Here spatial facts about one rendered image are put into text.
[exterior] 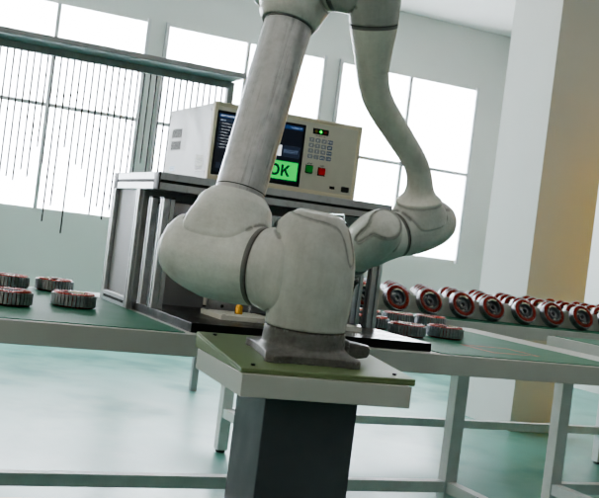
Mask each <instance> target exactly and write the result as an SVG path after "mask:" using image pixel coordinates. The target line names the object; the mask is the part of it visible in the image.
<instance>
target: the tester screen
mask: <svg viewBox="0 0 599 498"><path fill-rule="evenodd" d="M235 117H236V116H233V115H228V114H222V113H219V121H218V129H217V137H216V145H215V153H214V167H213V171H215V172H219V171H220V169H219V168H215V163H216V162H221V163H222V160H223V157H224V154H225V150H226V148H227V144H228V141H229V138H230V134H231V131H232V127H233V124H234V121H235ZM302 134H303V127H299V126H293V125H288V124H286V125H285V128H284V132H283V136H282V139H281V143H280V144H282V145H287V146H293V147H299V148H300V149H301V142H302ZM276 160H282V161H288V162H294V163H298V164H300V150H299V159H296V158H291V157H285V156H279V155H277V157H276ZM270 180H274V181H280V182H287V183H294V184H296V183H297V182H294V181H288V180H281V179H275V178H270Z"/></svg>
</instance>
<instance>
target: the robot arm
mask: <svg viewBox="0 0 599 498"><path fill-rule="evenodd" d="M254 1H255V3H256V4H257V5H259V6H260V15H261V19H262V21H263V25H262V28H261V32H260V35H259V39H258V41H257V44H256V48H255V51H254V55H253V58H252V61H251V65H250V68H249V72H248V75H247V78H246V82H245V85H244V90H243V93H242V97H241V100H240V104H239V107H238V110H237V114H236V117H235V121H234V124H233V127H232V131H231V134H230V138H229V141H228V144H227V148H226V150H225V154H224V157H223V160H222V164H221V167H220V171H219V174H218V178H217V181H216V184H215V185H213V186H211V187H209V188H207V189H206V190H204V191H203V192H201V193H200V194H199V196H198V198H197V200H196V201H195V202H194V204H193V205H192V206H191V208H190V209H189V210H188V212H187V213H183V214H180V215H178V216H177V217H176V218H174V219H173V220H172V221H171V222H170V223H169V224H168V225H167V226H166V228H165V230H164V232H163V233H162V235H161V237H160V240H159V244H158V260H159V264H160V266H161V268H162V269H163V271H164V272H165V273H166V274H167V275H168V276H169V277H170V278H171V279H172V280H173V281H174V282H176V283H177V284H179V285H180V286H182V287H183V288H185V289H187V290H189V291H191V292H193V293H195V294H197V295H199V296H202V297H205V298H209V299H213V300H217V301H221V302H227V303H233V304H240V305H250V306H255V307H257V308H259V309H261V310H263V311H266V317H265V324H264V328H263V333H262V336H248V337H246V342H245V344H246V345H248V346H250V347H252V348H253V349H254V350H256V351H257V352H258V353H259V354H260V355H261V356H262V357H264V361H265V362H268V363H274V364H296V365H308V366H320V367H332V368H342V369H349V370H359V369H360V365H361V362H360V361H359V360H357V359H363V358H366V357H367V356H368V355H369V353H370V349H369V346H368V345H364V344H360V343H356V342H352V341H349V340H347V339H345V332H346V327H347V321H348V318H349V314H350V309H351V303H352V297H353V291H354V288H355V286H356V285H357V284H358V283H359V279H358V278H360V277H361V276H362V275H363V274H364V273H365V272H367V271H368V270H369V269H371V268H373V267H377V266H379V265H381V264H383V263H385V262H388V261H390V260H393V259H395V258H398V257H402V256H411V255H416V254H420V253H423V252H426V251H429V250H432V249H434V248H436V247H438V246H440V245H442V244H444V243H445V242H447V241H448V240H449V239H450V238H451V237H452V236H453V234H454V233H455V231H456V227H457V218H456V215H455V212H454V211H453V210H452V209H451V208H450V207H449V206H448V205H447V204H445V203H443V202H442V200H441V199H440V198H439V197H438V196H437V195H436V194H435V192H434V188H433V180H432V174H431V169H430V166H429V163H428V160H427V158H426V155H425V153H424V151H423V150H422V148H421V146H420V144H419V142H418V141H417V139H416V137H415V136H414V134H413V132H412V130H411V129H410V127H409V125H408V124H407V122H406V120H405V118H404V117H403V115H402V113H401V112H400V110H399V108H398V106H397V105H396V103H395V101H394V99H393V96H392V94H391V92H390V88H389V79H388V77H389V68H390V62H391V57H392V51H393V46H394V42H395V38H396V34H397V29H398V21H399V13H400V8H401V0H254ZM330 12H338V13H344V14H349V27H350V34H351V40H352V45H353V51H354V58H355V65H356V74H357V80H358V86H359V90H360V94H361V97H362V100H363V103H364V105H365V107H366V109H367V111H368V113H369V115H370V117H371V118H372V120H373V121H374V123H375V124H376V126H377V127H378V129H379V130H380V132H381V133H382V135H383V136H384V138H385V140H386V141H387V142H388V144H389V145H390V147H391V148H392V150H393V151H394V153H395V154H396V156H397V157H398V159H399V160H400V162H401V163H402V165H403V167H404V169H405V173H406V187H405V190H404V192H403V193H402V194H401V195H400V196H398V197H397V198H396V203H395V205H394V207H393V209H392V210H389V209H386V208H378V209H374V210H371V211H369V212H367V213H365V214H363V215H362V216H361V217H359V218H358V219H357V220H356V221H355V222H354V223H353V224H352V225H351V226H350V227H349V228H348V227H347V226H346V224H345V221H344V220H343V218H341V217H339V216H337V215H334V214H331V213H327V212H323V211H319V210H314V209H309V208H298V209H295V210H293V211H289V212H288V213H286V214H285V215H284V216H282V217H281V218H280V219H279V221H278V225H277V227H272V213H271V211H270V209H269V206H268V204H267V202H266V201H265V200H264V199H265V196H266V192H267V189H268V185H269V182H270V178H271V174H272V171H273V167H274V164H275V160H276V157H277V153H278V150H279V146H280V143H281V139H282V136H283V132H284V128H285V125H286V121H287V118H288V114H289V111H290V107H291V104H292V100H293V97H294V93H295V90H296V87H297V83H298V80H299V76H300V70H301V67H302V63H303V60H304V56H305V52H306V49H307V45H308V42H309V38H310V36H312V35H313V34H314V33H315V32H316V31H317V30H318V29H319V27H320V25H321V24H322V23H323V22H324V20H325V19H326V18H327V17H328V15H329V13H330Z"/></svg>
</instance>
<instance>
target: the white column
mask: <svg viewBox="0 0 599 498"><path fill-rule="evenodd" d="M598 189H599V0H516V2H515V10H514V18H513V26H512V34H511V42H510V49H509V57H508V65H507V73H506V81H505V88H504V96H503V104H502V112H501V120H500V128H499V135H498V143H497V151H496V159H495V167H494V175H493V183H492V190H491V198H490V206H489V214H488V222H487V229H486V237H485V245H484V253H483V261H482V269H481V277H480V285H479V290H480V291H483V292H486V293H488V294H492V295H494V294H496V293H498V292H504V293H508V294H510V295H514V296H516V297H522V296H523V295H529V296H531V297H534V298H541V299H543V300H545V299H546V298H553V299H554V300H560V299H561V300H564V301H567V302H569V303H572V302H573V301H579V302H581V303H582V302H584V298H585V290H586V282H587V274H588V267H589V259H590V251H591V243H592V235H593V227H594V219H595V211H596V205H597V197H598ZM554 391H555V382H542V381H528V380H515V379H501V378H487V377H473V376H470V384H469V392H468V400H467V408H466V416H468V417H471V418H473V419H476V420H489V421H509V422H528V423H548V424H550V423H551V415H552V407H553V399H554Z"/></svg>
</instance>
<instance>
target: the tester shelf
mask: <svg viewBox="0 0 599 498"><path fill-rule="evenodd" d="M216 181H217V180H214V179H207V178H200V177H193V176H187V175H180V174H173V173H166V172H161V171H159V172H131V173H115V180H114V189H136V190H137V189H144V190H150V191H157V192H164V193H171V194H178V195H185V196H193V197H198V196H199V194H200V193H201V192H203V191H204V190H206V189H207V188H209V187H211V186H213V185H215V184H216ZM264 200H265V201H266V202H267V204H268V206H269V207H271V208H284V209H291V210H295V209H298V208H309V209H314V210H319V211H323V212H327V213H336V214H347V215H355V216H362V215H363V214H365V213H367V212H369V211H371V210H374V209H378V208H386V209H389V210H392V206H388V205H381V204H374V203H367V202H361V201H354V200H347V199H340V198H333V197H327V196H321V195H314V194H307V193H301V192H294V191H287V190H280V189H274V188H268V189H267V192H266V196H265V199H264Z"/></svg>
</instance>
